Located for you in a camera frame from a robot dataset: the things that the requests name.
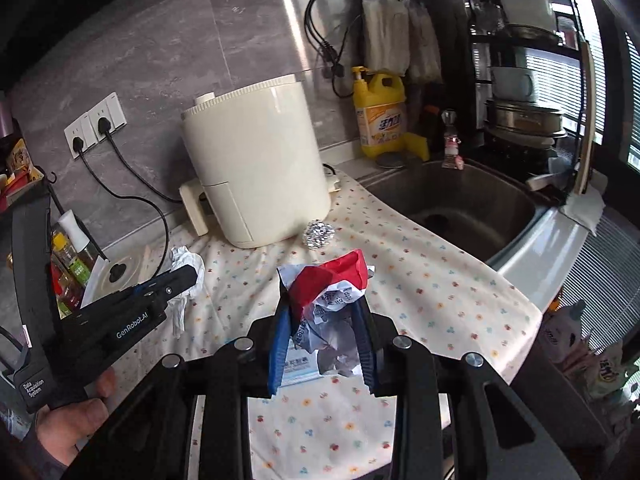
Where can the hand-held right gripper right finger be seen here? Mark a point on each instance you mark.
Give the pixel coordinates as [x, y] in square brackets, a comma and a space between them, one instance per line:
[367, 360]

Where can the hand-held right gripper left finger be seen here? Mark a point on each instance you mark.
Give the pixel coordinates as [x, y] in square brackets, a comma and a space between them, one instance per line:
[279, 355]

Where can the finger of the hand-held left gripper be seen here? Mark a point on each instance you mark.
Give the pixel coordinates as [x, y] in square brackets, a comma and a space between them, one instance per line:
[172, 280]

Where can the white tissue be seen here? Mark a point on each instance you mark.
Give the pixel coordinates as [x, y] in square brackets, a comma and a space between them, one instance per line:
[182, 260]

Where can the white and red wrapper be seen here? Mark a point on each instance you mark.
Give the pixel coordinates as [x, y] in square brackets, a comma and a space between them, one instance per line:
[325, 310]

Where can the person's left hand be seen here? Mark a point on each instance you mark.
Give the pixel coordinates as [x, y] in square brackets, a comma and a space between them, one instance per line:
[70, 425]

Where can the white and blue medicine box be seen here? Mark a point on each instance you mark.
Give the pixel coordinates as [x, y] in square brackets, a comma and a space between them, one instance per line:
[302, 367]

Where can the floral tablecloth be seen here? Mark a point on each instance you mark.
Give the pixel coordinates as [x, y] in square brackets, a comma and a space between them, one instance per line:
[425, 280]

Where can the white-capped oil bottle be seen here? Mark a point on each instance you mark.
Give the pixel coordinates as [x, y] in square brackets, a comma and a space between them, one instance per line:
[75, 240]

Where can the aluminium foil ball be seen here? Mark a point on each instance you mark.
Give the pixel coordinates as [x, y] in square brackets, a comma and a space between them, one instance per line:
[319, 235]

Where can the cream air fryer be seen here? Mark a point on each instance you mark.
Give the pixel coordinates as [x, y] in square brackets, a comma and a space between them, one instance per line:
[250, 160]

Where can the yellow snack packet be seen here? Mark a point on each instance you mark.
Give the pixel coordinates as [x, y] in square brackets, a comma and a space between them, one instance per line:
[22, 160]

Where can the stainless steel sink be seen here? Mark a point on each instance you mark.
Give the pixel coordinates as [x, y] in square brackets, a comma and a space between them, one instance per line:
[475, 200]

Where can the white printed refill pouch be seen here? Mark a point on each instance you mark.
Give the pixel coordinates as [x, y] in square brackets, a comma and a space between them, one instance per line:
[565, 335]

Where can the round metal sink strainer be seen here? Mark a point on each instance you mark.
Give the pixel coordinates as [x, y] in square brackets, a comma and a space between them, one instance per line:
[392, 160]

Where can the yellow sponge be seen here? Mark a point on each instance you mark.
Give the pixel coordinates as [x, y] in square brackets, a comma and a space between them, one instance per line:
[417, 146]

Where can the small pink bottle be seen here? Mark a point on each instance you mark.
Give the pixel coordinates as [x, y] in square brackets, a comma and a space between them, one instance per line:
[451, 147]

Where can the yellow detergent pump bottle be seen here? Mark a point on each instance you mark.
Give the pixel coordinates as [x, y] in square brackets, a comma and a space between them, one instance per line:
[380, 125]

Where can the black dish rack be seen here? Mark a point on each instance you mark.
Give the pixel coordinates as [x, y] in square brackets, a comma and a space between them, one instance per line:
[505, 155]

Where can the white dishcloth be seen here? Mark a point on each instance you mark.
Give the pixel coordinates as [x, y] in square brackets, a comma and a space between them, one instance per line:
[582, 210]

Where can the metal pan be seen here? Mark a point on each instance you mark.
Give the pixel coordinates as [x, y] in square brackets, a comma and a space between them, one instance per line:
[525, 120]

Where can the hanging plastic bag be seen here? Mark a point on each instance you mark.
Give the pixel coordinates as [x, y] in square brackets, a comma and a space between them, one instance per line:
[425, 45]
[385, 35]

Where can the pale wooden board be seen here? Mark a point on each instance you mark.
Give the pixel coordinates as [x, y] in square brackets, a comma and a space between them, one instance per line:
[587, 110]

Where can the white wall socket panel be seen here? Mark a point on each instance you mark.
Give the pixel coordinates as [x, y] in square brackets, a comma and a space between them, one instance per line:
[116, 105]

